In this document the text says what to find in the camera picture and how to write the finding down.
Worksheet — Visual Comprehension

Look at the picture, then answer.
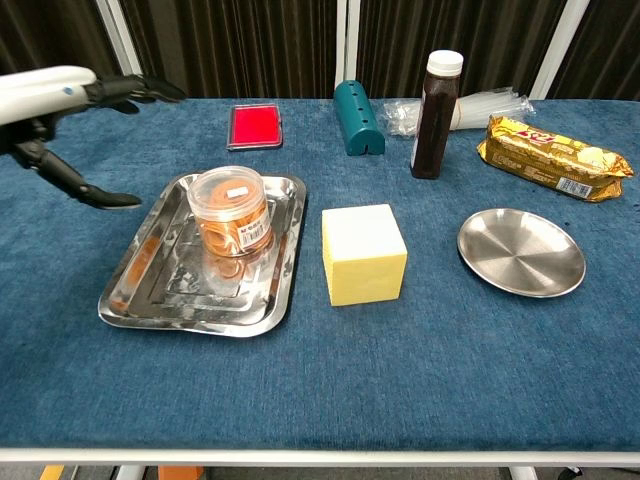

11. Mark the gold biscuit packet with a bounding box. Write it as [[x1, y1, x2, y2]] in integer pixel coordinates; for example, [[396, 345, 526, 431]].
[[476, 113, 635, 204]]

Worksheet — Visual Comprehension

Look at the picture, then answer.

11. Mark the rectangular steel tray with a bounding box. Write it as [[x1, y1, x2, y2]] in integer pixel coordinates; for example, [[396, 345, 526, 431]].
[[97, 172, 309, 339]]

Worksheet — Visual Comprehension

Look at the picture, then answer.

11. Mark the red ink pad case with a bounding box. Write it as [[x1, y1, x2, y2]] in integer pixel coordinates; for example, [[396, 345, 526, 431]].
[[226, 103, 285, 152]]

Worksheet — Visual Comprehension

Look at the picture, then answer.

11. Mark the dark pleated curtain panel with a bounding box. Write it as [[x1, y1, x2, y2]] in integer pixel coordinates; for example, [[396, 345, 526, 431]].
[[547, 0, 640, 101], [118, 0, 347, 100], [355, 0, 569, 100], [0, 0, 132, 109]]

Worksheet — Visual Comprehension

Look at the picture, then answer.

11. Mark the dark bottle with white cap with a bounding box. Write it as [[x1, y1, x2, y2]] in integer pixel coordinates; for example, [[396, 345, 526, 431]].
[[410, 49, 465, 180]]

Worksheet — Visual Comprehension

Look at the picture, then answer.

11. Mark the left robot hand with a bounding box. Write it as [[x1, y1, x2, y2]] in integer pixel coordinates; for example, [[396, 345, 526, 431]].
[[0, 64, 187, 211]]

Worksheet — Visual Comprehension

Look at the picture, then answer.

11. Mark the teal half-round holder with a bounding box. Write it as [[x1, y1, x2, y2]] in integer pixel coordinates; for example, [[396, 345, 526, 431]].
[[333, 80, 387, 158]]

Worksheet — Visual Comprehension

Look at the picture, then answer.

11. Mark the white screen frame post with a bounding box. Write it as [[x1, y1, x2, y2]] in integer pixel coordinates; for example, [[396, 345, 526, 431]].
[[334, 0, 362, 99], [528, 0, 592, 100], [94, 0, 151, 99]]

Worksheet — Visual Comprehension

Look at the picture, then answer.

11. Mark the clear plastic cup stack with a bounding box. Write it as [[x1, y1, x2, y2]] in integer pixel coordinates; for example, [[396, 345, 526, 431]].
[[382, 86, 537, 137]]

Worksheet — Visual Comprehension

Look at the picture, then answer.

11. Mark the clear jar of rubber bands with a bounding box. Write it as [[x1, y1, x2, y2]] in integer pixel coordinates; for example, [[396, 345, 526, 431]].
[[186, 165, 275, 259]]

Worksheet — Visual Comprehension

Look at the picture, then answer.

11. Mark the yellow foam cube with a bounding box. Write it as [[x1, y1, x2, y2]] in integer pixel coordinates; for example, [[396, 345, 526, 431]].
[[321, 203, 409, 308]]

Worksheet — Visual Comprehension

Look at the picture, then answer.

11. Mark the round steel plate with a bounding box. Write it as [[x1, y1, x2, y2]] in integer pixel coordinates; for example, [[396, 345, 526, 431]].
[[456, 208, 587, 299]]

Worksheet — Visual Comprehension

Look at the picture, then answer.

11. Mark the white table frame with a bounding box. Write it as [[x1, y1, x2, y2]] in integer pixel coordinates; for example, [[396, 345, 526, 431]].
[[0, 447, 640, 480]]

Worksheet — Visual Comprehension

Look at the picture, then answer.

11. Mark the orange object under table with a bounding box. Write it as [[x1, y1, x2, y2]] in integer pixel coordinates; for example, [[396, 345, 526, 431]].
[[158, 466, 205, 480]]

